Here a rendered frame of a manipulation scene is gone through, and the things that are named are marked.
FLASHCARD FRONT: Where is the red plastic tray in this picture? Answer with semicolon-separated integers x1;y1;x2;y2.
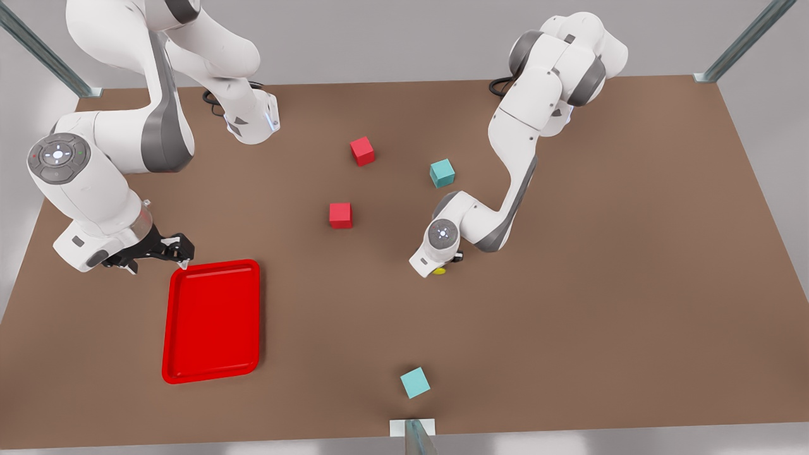
162;259;261;385

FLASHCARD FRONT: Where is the teal cube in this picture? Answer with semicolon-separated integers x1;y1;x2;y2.
400;367;431;400
430;159;456;189

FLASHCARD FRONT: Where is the silver frame post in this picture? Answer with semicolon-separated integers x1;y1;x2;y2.
0;5;104;99
693;0;798;84
389;418;437;455

